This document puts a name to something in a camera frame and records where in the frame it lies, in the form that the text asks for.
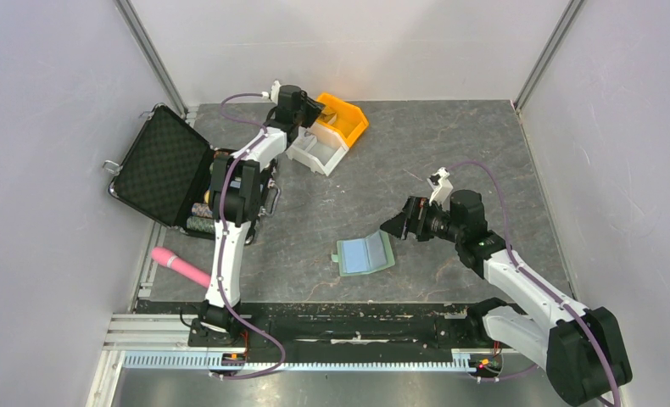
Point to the black poker chip case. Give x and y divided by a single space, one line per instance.
166 170

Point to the green card holder wallet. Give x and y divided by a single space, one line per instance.
364 256

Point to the purple chip stack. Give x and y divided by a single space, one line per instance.
201 210

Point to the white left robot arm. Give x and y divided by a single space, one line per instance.
238 190

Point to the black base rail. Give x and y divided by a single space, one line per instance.
348 333

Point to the green brown chip stack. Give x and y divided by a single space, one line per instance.
201 225

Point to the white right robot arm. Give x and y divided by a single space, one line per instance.
580 349

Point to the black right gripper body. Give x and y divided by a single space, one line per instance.
430 214

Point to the white plastic bin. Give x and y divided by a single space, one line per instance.
319 148

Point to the orange plastic bin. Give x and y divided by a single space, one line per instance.
345 119

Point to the pink handled tool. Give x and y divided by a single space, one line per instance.
167 258

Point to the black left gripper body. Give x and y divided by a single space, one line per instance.
308 114

